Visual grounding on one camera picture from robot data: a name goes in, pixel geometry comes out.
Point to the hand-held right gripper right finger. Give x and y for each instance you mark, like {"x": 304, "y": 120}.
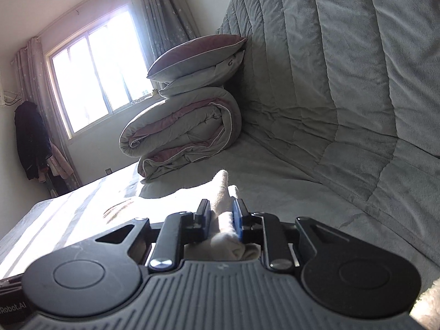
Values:
{"x": 237, "y": 220}

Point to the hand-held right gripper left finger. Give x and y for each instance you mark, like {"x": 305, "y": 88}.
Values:
{"x": 206, "y": 221}

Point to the bed with grey blanket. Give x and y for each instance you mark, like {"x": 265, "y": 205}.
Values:
{"x": 309, "y": 192}

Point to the folded grey pink comforter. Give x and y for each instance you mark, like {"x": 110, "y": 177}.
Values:
{"x": 185, "y": 127}

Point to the grey pillow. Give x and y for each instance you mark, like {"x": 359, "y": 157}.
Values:
{"x": 206, "y": 80}

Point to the pink hanging garment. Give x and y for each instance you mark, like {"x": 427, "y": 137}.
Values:
{"x": 60, "y": 165}

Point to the dark hanging jacket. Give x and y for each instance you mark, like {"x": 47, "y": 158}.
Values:
{"x": 31, "y": 137}

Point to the mauve pillow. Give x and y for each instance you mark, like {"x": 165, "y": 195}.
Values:
{"x": 196, "y": 56}

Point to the window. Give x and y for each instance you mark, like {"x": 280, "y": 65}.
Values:
{"x": 96, "y": 68}

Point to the grey quilted headboard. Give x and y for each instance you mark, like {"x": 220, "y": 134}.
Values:
{"x": 343, "y": 58}

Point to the star patterned curtain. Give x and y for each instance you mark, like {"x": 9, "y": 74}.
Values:
{"x": 165, "y": 7}
{"x": 34, "y": 75}

